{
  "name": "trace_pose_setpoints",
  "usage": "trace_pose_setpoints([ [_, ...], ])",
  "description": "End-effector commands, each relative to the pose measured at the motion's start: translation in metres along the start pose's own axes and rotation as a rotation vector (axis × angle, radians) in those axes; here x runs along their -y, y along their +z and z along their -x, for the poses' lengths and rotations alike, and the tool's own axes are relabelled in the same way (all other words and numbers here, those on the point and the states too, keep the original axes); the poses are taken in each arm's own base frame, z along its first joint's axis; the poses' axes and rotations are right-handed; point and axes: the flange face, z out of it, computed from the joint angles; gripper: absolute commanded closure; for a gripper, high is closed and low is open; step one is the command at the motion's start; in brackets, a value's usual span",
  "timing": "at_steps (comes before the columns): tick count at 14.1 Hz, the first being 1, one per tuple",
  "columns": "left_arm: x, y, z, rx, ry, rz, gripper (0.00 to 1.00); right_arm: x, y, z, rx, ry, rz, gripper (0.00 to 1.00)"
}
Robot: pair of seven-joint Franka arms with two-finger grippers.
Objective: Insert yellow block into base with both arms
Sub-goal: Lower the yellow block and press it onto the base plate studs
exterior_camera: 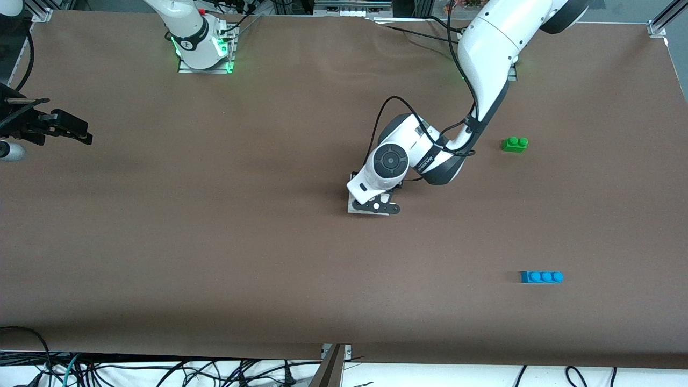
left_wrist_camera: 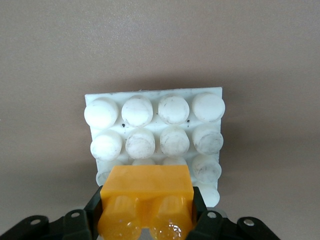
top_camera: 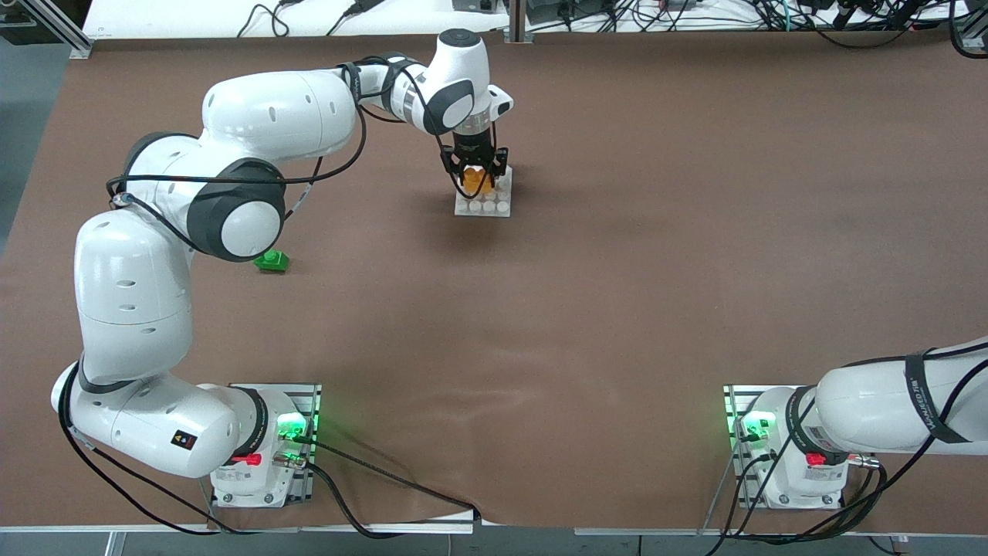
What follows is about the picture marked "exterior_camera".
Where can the aluminium frame profile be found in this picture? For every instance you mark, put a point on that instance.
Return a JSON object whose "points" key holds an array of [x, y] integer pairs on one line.
{"points": [[42, 12], [664, 21]]}

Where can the small white studded strip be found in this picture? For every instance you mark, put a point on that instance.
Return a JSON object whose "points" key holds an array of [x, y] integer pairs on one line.
{"points": [[353, 13]]}

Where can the dark slanted beam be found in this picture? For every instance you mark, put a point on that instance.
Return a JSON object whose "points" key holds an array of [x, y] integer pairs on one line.
{"points": [[328, 373]]}

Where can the green two-stud block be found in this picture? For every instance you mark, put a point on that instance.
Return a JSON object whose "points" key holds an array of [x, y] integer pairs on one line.
{"points": [[514, 145]]}

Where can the small metal bracket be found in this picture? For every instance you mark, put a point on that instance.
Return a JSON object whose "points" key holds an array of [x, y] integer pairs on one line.
{"points": [[348, 352]]}

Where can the grey metal frame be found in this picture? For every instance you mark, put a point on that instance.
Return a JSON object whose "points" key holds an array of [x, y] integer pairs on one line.
{"points": [[322, 6]]}

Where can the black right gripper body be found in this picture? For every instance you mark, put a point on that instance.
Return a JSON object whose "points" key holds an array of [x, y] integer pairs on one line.
{"points": [[26, 128]]}

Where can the blue three-stud block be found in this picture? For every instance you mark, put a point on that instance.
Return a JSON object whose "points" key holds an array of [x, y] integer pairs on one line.
{"points": [[540, 277]]}

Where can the brown table cover sheet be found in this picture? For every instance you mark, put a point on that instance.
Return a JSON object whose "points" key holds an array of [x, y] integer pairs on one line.
{"points": [[215, 215]]}

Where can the colourful object pile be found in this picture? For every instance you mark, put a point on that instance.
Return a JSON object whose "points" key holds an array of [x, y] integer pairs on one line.
{"points": [[454, 5]]}

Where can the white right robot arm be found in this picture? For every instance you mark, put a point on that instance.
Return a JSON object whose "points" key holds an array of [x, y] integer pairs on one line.
{"points": [[188, 32]]}

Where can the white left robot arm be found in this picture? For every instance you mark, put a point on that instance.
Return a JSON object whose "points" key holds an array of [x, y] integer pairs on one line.
{"points": [[489, 48]]}

